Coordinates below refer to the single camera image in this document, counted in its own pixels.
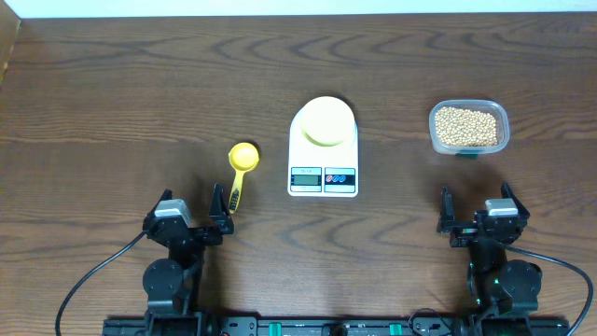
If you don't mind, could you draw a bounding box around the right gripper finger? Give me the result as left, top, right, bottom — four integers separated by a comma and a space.
500, 182, 531, 224
437, 187, 455, 233

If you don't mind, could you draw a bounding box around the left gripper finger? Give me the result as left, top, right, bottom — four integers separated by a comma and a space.
209, 183, 234, 235
147, 189, 173, 218

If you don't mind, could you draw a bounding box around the yellow measuring scoop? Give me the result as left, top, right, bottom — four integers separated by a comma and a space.
229, 142, 259, 214

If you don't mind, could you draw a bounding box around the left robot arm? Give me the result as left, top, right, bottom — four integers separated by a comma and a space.
143, 184, 234, 315

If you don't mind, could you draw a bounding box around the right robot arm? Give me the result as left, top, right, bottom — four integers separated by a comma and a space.
437, 183, 542, 316

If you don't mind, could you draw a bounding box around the white digital kitchen scale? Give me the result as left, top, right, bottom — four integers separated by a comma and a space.
287, 111, 359, 198

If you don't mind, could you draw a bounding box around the pale yellow bowl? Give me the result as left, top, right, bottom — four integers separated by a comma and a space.
299, 96, 355, 147

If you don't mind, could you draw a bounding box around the soybeans pile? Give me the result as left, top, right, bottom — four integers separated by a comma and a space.
435, 107, 497, 147

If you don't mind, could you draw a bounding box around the clear plastic container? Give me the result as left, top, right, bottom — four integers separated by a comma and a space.
429, 99, 510, 156

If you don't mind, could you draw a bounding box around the right black cable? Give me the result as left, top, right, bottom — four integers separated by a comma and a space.
501, 242, 595, 336

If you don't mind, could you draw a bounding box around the black cable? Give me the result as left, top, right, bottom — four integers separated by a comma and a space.
501, 242, 595, 336
54, 231, 148, 336

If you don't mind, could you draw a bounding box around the left black cable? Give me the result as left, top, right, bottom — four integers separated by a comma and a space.
54, 231, 148, 336

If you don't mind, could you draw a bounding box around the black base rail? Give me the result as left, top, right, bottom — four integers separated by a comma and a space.
102, 315, 568, 336

